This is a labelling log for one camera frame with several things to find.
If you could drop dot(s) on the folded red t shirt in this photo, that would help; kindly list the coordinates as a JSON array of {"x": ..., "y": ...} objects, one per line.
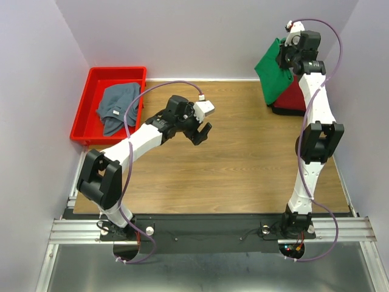
[{"x": 292, "y": 98}]

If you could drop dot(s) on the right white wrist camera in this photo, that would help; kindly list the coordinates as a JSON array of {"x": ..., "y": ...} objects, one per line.
[{"x": 294, "y": 29}]

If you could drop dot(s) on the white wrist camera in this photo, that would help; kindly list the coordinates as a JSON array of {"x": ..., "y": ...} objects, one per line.
[
  {"x": 203, "y": 108},
  {"x": 294, "y": 29}
]

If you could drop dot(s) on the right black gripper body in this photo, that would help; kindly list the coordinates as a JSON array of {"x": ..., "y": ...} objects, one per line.
[{"x": 288, "y": 55}]

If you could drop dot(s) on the grey t shirt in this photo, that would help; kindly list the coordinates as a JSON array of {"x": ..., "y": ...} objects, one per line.
[{"x": 112, "y": 108}]

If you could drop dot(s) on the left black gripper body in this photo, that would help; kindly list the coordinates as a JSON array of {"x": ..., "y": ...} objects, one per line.
[{"x": 189, "y": 126}]

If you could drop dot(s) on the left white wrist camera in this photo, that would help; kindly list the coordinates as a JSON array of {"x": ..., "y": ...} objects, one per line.
[{"x": 203, "y": 108}]

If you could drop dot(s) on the red plastic bin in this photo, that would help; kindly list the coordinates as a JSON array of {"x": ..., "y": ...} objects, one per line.
[{"x": 87, "y": 128}]

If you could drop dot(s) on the aluminium rail frame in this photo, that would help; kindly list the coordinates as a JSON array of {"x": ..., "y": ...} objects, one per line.
[{"x": 341, "y": 257}]

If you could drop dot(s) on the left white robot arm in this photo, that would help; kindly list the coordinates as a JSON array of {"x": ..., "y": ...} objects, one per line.
[{"x": 100, "y": 179}]

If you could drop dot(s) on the folded black t shirt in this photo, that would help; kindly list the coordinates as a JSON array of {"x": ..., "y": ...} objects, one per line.
[{"x": 285, "y": 112}]

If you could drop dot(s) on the green t shirt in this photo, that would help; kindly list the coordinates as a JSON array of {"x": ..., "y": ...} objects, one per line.
[{"x": 274, "y": 80}]

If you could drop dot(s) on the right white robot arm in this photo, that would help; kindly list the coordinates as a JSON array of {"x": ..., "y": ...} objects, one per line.
[{"x": 320, "y": 133}]

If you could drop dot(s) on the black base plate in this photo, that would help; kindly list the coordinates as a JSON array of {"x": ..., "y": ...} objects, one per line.
[{"x": 208, "y": 233}]

